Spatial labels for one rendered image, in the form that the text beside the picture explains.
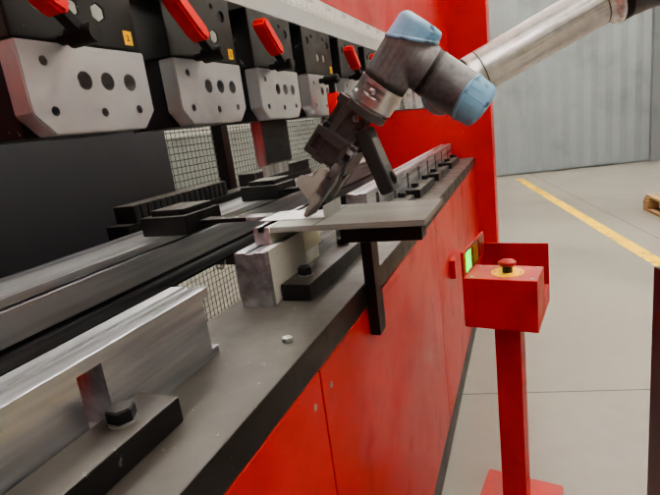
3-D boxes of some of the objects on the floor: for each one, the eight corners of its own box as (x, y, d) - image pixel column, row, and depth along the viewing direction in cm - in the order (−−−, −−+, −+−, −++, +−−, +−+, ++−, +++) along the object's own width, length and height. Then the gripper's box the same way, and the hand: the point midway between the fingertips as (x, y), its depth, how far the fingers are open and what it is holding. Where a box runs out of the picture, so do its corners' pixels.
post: (267, 392, 228) (181, -95, 180) (257, 391, 230) (170, -91, 182) (272, 386, 232) (190, -90, 185) (262, 386, 234) (179, -86, 187)
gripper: (356, 90, 88) (299, 187, 96) (331, 89, 76) (269, 197, 85) (395, 119, 86) (333, 213, 95) (375, 121, 75) (307, 228, 84)
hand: (318, 209), depth 89 cm, fingers open, 5 cm apart
